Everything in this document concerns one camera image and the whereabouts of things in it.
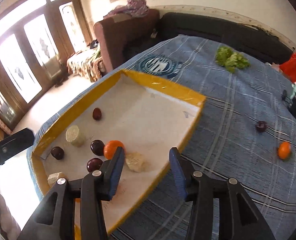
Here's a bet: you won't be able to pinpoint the small peeled sugarcane piece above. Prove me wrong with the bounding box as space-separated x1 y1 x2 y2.
47 172 68 188

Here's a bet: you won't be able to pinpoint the yellow cardboard tray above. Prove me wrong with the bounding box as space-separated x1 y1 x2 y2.
25 69 206 240

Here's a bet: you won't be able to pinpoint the red plastic bag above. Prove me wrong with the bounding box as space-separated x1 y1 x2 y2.
279 52 296 83

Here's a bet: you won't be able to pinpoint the wooden glass doors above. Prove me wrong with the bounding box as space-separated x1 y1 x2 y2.
0 0 93 130

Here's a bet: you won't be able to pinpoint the long peeled sugarcane piece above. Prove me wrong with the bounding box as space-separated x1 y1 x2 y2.
125 152 148 173

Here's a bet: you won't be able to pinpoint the black sofa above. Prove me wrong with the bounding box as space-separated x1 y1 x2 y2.
123 12 294 64

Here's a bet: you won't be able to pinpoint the person's left hand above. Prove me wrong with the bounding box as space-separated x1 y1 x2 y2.
0 192 22 235

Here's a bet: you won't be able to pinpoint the round peeled sugarcane piece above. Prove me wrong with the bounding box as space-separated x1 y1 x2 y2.
65 125 86 147

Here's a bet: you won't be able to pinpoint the small orange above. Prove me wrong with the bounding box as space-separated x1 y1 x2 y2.
103 140 125 160

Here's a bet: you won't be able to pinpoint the brown armchair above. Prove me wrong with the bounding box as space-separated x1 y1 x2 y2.
93 9 161 73

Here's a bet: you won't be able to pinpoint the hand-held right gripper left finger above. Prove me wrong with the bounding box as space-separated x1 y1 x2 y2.
18 146 126 240

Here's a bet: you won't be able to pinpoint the red date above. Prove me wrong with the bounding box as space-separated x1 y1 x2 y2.
92 108 103 121

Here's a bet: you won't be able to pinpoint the green lettuce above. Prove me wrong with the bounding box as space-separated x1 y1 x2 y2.
215 46 251 73

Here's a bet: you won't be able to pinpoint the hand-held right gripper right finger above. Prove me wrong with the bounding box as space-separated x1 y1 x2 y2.
169 147 276 240

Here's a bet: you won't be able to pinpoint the orange with green leaf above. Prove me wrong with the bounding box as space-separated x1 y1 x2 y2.
278 141 292 160

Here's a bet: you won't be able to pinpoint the patterned cloth covered table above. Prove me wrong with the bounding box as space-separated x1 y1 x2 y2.
66 46 106 82

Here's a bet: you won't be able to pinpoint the purple floral cloth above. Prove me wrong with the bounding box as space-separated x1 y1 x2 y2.
107 0 149 18

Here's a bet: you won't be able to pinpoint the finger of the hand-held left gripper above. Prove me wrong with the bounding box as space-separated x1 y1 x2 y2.
0 127 36 172

